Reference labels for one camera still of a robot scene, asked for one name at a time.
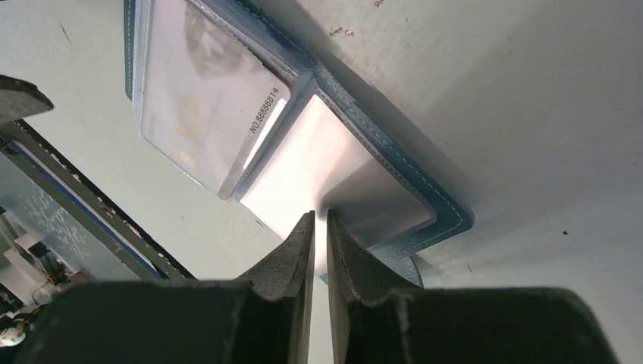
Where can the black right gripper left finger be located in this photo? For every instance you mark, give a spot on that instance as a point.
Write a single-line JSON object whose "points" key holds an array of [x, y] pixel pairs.
{"points": [[262, 316]]}

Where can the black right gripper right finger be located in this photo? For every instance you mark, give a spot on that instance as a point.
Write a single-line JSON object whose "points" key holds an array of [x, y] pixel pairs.
{"points": [[377, 316]]}

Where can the white VIP card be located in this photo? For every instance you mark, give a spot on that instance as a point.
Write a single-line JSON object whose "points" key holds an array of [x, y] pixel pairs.
{"points": [[207, 102]]}

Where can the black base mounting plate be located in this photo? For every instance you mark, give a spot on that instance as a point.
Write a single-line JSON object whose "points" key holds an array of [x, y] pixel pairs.
{"points": [[54, 214]]}

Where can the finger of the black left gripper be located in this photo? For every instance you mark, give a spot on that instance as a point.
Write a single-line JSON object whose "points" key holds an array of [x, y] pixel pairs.
{"points": [[21, 99]]}

